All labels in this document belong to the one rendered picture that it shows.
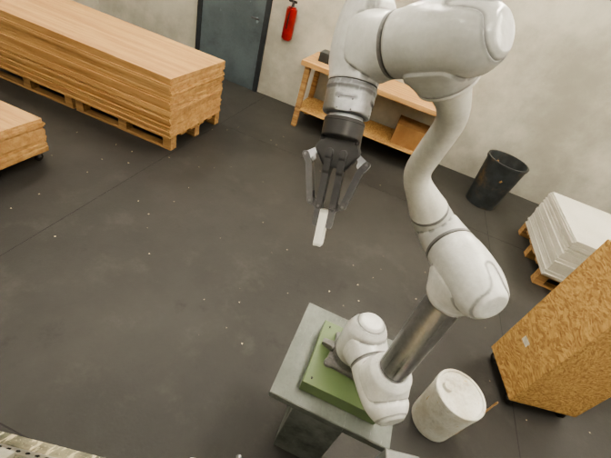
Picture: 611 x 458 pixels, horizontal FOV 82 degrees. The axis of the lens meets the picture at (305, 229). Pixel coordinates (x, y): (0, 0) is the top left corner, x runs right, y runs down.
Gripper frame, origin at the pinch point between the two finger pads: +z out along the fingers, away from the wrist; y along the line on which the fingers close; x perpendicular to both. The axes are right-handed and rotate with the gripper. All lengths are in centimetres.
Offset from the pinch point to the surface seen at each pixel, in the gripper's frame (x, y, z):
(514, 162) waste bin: 453, 156, -85
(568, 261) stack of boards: 326, 192, 17
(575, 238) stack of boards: 316, 188, -6
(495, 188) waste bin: 427, 135, -45
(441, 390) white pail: 141, 65, 94
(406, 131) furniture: 437, 13, -97
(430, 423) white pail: 144, 65, 117
